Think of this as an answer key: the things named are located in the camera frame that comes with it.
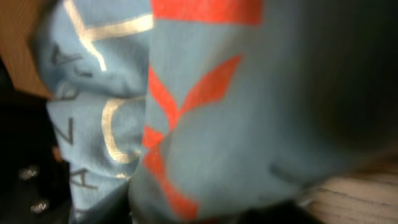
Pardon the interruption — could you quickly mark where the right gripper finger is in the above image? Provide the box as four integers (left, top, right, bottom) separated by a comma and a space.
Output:
239, 200, 323, 224

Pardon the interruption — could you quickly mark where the light blue printed t-shirt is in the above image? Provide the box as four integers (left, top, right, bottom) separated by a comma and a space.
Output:
32, 1, 358, 223

